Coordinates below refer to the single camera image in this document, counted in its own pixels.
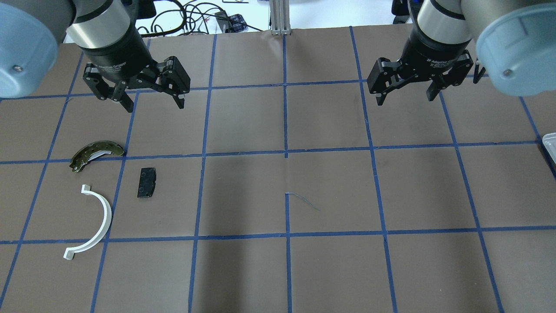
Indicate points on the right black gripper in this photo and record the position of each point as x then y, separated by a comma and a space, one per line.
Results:
434, 48

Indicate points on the black brake pad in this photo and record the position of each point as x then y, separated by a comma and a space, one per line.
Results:
147, 182

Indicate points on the olive green brake shoe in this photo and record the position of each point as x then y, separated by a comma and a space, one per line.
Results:
93, 151

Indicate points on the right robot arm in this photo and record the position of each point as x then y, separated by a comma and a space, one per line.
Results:
513, 41

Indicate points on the aluminium frame post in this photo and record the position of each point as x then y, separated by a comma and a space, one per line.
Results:
280, 17

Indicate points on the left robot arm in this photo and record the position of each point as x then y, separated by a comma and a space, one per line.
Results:
105, 30

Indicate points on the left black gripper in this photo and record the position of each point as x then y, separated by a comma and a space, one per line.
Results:
116, 54

